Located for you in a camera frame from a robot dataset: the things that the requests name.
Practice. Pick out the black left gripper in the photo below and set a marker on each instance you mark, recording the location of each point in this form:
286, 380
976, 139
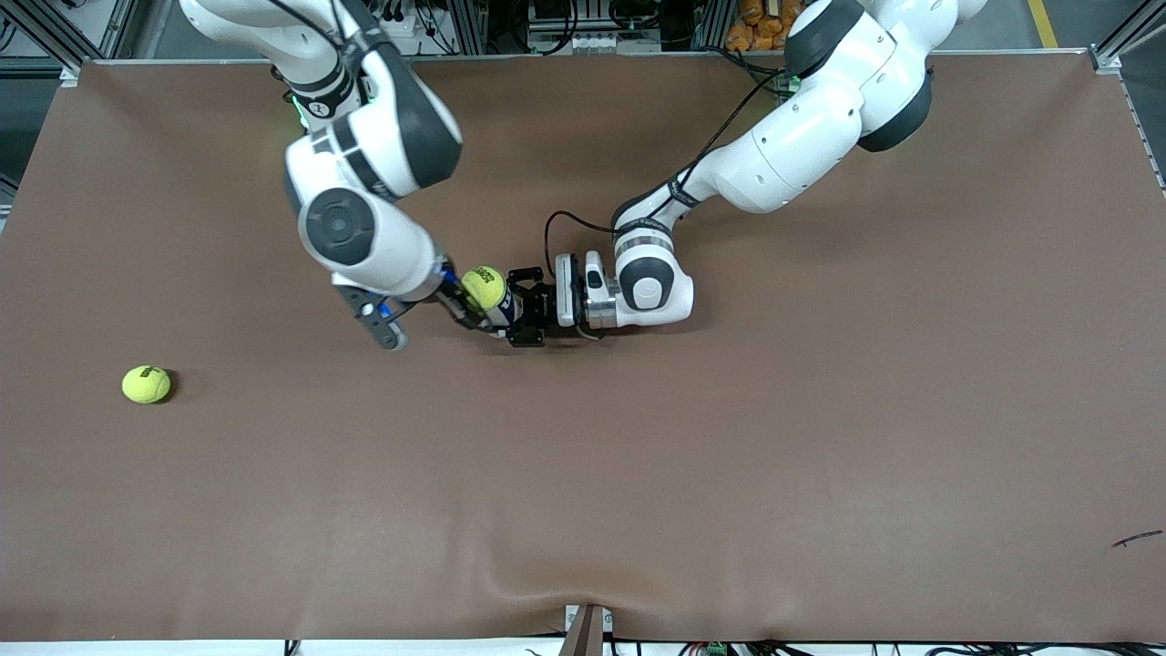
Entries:
540, 307

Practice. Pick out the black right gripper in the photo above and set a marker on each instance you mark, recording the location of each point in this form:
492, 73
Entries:
458, 305

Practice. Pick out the Roland Garros tennis ball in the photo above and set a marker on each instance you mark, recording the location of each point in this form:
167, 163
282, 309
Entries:
485, 287

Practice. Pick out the white blue tennis ball can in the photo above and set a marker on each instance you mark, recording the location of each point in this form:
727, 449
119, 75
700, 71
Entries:
506, 319

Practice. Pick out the Wilson tennis ball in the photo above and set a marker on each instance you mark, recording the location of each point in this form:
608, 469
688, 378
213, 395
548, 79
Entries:
146, 384

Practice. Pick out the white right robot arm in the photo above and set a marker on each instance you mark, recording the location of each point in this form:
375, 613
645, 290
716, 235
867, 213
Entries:
401, 255

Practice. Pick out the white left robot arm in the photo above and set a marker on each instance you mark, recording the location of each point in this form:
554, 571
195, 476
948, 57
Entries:
802, 137

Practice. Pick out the brown table mat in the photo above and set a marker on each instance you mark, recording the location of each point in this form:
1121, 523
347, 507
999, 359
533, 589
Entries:
583, 501

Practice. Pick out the white breaker row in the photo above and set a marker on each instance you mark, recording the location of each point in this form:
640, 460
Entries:
592, 41

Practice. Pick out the white power strip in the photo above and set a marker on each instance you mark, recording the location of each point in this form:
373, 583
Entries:
401, 25

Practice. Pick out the orange packets pile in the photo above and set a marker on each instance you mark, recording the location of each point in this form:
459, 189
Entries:
761, 23

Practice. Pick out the green terminal connector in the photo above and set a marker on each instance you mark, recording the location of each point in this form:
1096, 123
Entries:
716, 649

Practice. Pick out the metal camera pole bracket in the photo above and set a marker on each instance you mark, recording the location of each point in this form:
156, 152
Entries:
583, 638

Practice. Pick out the aluminium frame strut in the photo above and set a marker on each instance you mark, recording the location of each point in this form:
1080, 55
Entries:
1125, 36
120, 27

